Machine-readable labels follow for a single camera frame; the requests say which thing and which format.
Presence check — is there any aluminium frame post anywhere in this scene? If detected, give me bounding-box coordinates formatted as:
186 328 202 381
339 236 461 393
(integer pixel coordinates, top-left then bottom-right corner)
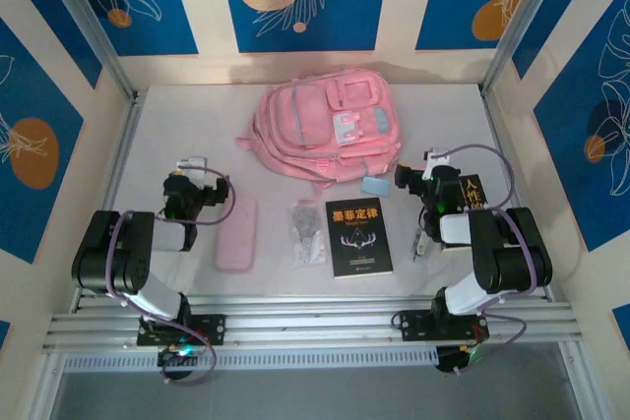
36 0 142 101
479 0 575 96

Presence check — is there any black book with yellow title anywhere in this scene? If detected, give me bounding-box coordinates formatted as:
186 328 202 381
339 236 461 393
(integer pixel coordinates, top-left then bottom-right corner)
456 173 489 212

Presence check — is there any aluminium side rail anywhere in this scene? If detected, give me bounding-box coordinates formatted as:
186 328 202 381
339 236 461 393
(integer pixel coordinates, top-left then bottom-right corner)
73 90 145 313
479 85 555 303

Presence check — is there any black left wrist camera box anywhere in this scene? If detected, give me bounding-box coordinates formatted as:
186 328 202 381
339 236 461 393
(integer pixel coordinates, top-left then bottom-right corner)
211 177 231 206

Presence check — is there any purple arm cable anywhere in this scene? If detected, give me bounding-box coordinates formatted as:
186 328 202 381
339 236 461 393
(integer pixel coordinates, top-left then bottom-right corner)
432 143 540 377
105 166 232 388

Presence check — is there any pink pencil case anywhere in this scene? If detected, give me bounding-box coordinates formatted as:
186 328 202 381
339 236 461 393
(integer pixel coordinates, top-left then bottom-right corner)
215 192 260 272

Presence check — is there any clear bag of dark stationery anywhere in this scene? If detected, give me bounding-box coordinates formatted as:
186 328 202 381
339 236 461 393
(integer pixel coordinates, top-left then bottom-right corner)
287 199 330 271

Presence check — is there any white left camera mount bracket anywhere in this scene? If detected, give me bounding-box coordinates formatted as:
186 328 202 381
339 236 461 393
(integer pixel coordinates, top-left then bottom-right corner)
175 155 208 179

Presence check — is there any light blue card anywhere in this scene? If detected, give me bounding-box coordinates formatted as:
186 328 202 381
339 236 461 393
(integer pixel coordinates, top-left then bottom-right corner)
360 175 394 198

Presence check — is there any black controller box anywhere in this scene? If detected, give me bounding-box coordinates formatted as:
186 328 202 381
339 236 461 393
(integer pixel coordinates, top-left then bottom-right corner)
157 346 199 382
435 344 482 376

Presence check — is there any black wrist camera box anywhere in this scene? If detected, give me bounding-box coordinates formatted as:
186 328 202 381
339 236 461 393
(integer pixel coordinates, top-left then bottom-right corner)
395 162 425 191
211 177 231 206

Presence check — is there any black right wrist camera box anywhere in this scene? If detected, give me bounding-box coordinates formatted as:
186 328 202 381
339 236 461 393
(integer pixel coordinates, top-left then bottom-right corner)
395 162 425 191

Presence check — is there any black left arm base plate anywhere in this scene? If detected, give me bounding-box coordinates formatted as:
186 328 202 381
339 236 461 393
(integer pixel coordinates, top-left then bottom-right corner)
136 314 227 347

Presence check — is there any aluminium mounting rail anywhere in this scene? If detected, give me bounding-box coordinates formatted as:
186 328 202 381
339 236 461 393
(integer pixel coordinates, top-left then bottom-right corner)
41 294 585 355

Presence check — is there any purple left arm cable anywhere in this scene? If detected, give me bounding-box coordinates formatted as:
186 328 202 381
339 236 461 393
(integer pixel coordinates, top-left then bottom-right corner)
105 166 232 388

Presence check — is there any pink school backpack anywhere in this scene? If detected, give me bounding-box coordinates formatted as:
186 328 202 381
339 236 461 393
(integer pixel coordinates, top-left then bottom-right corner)
234 68 404 194

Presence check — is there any white slotted cable duct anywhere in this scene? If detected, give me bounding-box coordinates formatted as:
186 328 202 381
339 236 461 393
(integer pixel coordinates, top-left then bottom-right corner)
61 346 439 373

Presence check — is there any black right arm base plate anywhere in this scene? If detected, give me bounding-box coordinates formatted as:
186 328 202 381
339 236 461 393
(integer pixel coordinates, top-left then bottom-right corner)
397 309 489 342

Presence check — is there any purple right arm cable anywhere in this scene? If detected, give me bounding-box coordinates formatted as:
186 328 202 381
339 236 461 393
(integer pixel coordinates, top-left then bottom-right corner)
432 143 540 377

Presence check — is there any black book with antler print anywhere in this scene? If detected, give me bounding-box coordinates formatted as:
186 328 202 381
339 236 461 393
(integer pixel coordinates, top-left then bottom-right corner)
324 197 395 279

